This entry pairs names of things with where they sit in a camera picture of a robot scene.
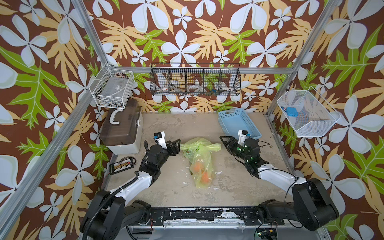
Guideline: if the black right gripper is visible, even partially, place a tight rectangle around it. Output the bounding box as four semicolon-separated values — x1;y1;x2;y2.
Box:
220;135;251;165

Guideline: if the green avocado-print plastic bag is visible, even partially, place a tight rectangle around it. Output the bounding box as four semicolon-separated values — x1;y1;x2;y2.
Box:
181;138;221;188

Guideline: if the wrinkled orange back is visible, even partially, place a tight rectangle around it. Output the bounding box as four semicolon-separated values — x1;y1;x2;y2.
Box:
191;163;204;174

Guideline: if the wrinkled orange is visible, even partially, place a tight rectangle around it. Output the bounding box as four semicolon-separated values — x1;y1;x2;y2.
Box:
191;163;204;174
201;172;212;185

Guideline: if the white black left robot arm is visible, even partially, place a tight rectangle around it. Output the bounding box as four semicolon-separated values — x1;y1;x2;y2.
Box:
81;139;181;240

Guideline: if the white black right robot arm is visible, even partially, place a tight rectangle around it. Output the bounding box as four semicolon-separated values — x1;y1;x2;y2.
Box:
220;136;340;231

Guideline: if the light blue perforated plastic basket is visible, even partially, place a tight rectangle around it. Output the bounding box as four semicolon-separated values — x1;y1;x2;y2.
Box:
218;108;262;140

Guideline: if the black tray with orange parts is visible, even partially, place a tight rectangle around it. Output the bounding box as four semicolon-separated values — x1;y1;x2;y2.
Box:
109;156;137;175

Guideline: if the brown lidded storage box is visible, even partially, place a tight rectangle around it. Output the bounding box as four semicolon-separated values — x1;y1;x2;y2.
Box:
100;99;144;155

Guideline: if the blue small object in basket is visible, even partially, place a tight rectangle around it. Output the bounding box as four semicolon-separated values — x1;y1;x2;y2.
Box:
281;107;299;118

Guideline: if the white mesh basket right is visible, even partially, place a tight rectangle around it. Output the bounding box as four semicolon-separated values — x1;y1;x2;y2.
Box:
277;87;342;138

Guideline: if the small black electronics board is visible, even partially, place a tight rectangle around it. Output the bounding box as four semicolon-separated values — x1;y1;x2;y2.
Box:
254;229;278;240

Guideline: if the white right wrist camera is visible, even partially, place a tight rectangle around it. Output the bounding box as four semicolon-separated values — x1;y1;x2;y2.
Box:
238;130;250;146

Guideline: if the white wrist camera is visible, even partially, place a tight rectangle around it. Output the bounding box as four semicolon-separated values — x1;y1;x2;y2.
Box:
238;130;250;146
154;132;167;149

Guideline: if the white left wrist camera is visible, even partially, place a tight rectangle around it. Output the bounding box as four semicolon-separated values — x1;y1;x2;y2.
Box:
154;132;167;149

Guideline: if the black wire basket centre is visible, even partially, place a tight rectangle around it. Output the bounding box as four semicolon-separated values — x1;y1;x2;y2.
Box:
149;63;242;96

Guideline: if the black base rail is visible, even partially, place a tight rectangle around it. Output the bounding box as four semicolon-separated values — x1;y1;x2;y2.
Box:
134;206;284;226

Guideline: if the white wire basket left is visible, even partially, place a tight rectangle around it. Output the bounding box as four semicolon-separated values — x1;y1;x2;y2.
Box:
89;65;135;109

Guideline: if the aluminium frame post right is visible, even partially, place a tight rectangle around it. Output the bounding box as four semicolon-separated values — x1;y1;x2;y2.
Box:
266;1;340;117

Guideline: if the aluminium frame post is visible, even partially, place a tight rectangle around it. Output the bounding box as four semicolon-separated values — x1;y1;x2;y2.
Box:
71;0;109;67
266;1;340;117

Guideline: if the aluminium frame post left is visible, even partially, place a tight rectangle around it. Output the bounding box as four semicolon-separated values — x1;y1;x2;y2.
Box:
71;0;109;67

